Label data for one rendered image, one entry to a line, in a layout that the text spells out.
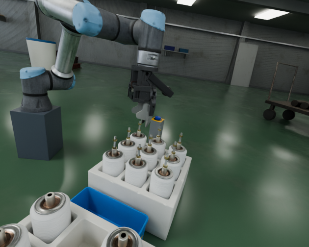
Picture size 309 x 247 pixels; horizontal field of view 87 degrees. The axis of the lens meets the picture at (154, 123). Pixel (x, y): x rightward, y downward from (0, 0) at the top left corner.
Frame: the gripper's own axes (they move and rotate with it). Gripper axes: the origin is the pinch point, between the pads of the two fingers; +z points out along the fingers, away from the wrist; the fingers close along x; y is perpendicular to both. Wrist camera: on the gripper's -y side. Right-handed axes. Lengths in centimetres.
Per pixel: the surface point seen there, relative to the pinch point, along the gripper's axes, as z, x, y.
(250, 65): -65, -593, -812
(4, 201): 44, -19, 54
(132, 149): 19.8, -12.5, -0.2
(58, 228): 24.4, 16.7, 29.1
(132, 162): 18.8, -1.0, 3.3
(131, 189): 26.2, 6.4, 5.2
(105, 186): 30.6, -2.3, 13.9
